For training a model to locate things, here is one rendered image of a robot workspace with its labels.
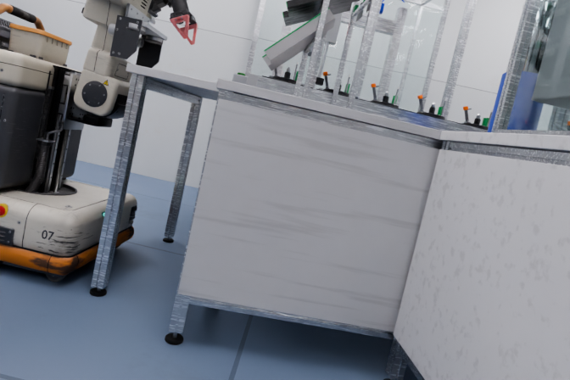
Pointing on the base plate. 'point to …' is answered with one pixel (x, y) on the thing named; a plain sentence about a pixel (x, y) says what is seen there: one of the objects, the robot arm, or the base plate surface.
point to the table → (206, 89)
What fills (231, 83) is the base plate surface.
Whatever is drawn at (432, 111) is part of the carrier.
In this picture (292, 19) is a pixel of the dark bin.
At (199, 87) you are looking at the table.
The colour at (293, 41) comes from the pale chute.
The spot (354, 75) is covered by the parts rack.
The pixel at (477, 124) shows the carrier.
